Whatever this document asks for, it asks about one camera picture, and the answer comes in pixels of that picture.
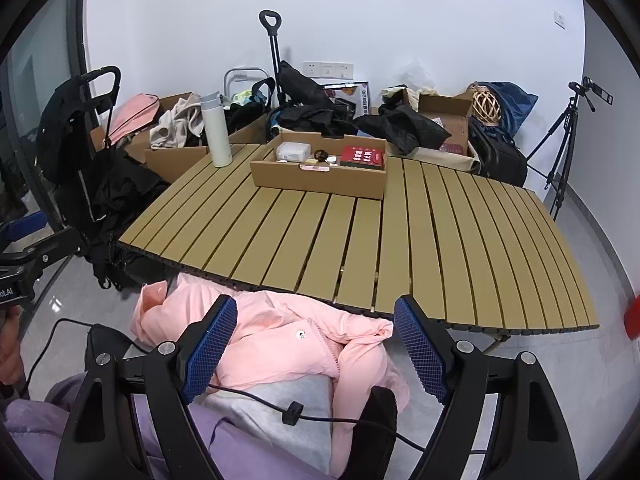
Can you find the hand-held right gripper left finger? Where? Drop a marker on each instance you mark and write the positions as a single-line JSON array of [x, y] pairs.
[[210, 350]]

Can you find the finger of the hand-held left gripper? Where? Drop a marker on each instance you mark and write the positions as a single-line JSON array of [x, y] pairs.
[[25, 225]]

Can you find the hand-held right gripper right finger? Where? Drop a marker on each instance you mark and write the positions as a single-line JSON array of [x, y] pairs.
[[420, 350]]

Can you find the cardboard tray box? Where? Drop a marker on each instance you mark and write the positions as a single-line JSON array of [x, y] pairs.
[[320, 182]]

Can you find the person's left hand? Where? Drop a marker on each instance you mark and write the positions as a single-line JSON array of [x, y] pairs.
[[9, 350]]

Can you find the pink jacket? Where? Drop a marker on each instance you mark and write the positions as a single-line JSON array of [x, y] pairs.
[[280, 330]]

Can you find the dark cloth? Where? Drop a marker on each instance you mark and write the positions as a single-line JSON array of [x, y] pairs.
[[375, 430]]

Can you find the black folding cart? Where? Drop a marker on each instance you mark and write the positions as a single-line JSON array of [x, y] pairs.
[[115, 190]]

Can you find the purple jacket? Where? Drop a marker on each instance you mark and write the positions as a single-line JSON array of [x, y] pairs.
[[240, 455]]

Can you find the pink bag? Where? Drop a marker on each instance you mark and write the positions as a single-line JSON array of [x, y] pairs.
[[132, 115]]

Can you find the large cardboard box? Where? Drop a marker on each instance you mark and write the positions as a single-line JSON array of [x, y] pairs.
[[172, 162]]

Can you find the beige clothing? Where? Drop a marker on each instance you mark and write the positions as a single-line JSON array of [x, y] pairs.
[[175, 122]]

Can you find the cream canvas bag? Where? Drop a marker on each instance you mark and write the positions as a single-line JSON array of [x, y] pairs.
[[450, 164]]

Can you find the red flat box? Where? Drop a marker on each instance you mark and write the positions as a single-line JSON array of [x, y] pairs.
[[362, 156]]

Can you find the dark red packet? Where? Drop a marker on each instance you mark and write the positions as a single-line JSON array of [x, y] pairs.
[[452, 148]]

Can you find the black backpack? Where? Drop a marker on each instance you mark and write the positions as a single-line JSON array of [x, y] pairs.
[[500, 157]]

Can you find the white red-printed packet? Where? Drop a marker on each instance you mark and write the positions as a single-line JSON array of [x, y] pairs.
[[314, 166]]

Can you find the white thermos bottle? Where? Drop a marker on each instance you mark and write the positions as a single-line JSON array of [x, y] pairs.
[[216, 130]]

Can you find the small white box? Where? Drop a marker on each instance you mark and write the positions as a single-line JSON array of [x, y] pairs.
[[293, 151]]

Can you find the red plastic cup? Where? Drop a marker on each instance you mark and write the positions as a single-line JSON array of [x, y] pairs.
[[634, 317]]

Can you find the small black round object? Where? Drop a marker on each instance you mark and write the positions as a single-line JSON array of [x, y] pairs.
[[320, 154]]

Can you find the black clothing pile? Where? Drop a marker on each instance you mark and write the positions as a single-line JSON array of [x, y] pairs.
[[405, 127]]

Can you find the open cardboard box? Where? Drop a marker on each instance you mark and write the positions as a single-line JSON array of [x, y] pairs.
[[450, 122]]

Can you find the woven rattan head form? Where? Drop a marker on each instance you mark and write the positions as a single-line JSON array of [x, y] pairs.
[[486, 105]]

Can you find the blue bag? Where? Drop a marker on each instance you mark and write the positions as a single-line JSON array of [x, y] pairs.
[[517, 105]]

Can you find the printed product box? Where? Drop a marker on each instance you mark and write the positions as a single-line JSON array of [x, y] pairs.
[[350, 95]]

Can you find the white plastic bag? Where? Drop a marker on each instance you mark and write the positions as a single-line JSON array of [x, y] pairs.
[[412, 80]]

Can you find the black jacket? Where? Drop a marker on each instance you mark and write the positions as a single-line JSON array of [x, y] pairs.
[[305, 95]]

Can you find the black camera tripod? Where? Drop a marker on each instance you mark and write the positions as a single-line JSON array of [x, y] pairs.
[[565, 145]]

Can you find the grey metal frame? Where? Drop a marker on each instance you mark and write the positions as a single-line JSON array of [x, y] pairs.
[[240, 72]]

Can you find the white wall sockets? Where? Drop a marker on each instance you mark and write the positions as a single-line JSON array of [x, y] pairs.
[[327, 69]]

